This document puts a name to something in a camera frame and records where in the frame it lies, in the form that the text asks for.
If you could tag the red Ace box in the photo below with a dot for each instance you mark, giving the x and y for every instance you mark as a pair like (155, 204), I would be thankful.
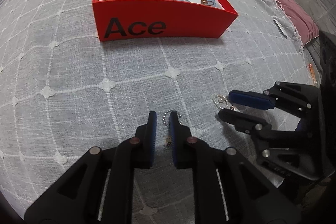
(126, 19)

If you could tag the grey checked bedspread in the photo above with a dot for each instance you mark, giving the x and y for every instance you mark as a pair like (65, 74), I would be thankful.
(63, 91)

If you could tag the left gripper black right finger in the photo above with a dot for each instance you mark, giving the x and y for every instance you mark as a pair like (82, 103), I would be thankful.
(227, 187)

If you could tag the pink pillow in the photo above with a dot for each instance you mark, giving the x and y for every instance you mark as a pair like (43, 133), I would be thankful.
(307, 29)

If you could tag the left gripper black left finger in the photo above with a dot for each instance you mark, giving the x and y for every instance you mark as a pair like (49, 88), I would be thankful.
(98, 187)

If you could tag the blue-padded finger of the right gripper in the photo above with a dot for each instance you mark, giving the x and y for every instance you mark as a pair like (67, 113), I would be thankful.
(251, 99)

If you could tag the white paper tag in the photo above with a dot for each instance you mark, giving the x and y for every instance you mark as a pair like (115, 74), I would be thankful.
(281, 28)

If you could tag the orange small tube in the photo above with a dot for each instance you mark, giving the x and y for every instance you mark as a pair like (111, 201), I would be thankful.
(312, 73)

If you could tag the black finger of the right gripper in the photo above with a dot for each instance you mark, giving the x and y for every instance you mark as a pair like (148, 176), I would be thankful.
(243, 122)

